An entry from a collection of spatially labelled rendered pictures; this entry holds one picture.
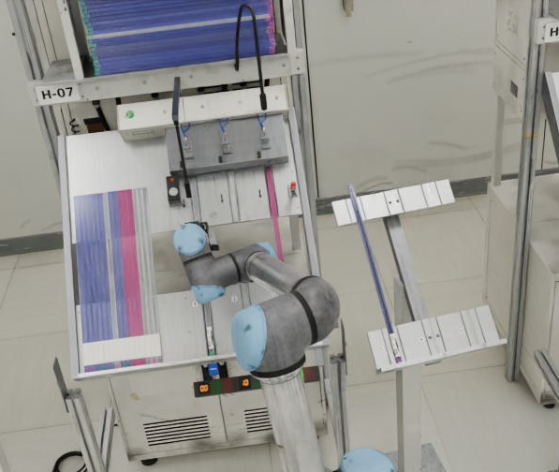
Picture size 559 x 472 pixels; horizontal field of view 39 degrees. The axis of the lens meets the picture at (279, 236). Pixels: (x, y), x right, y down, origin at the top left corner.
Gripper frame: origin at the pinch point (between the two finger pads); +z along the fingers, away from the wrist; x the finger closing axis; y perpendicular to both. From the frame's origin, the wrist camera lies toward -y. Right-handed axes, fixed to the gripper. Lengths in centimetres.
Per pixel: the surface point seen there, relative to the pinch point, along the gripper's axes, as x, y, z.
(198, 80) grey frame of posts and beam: -5.4, 48.2, -0.7
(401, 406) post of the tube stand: -53, -55, 22
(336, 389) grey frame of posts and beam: -33, -44, 4
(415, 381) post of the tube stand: -58, -46, 16
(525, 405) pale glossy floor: -105, -68, 65
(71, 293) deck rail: 36.7, -6.9, -2.0
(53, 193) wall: 83, 46, 179
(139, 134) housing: 13.8, 36.2, 5.6
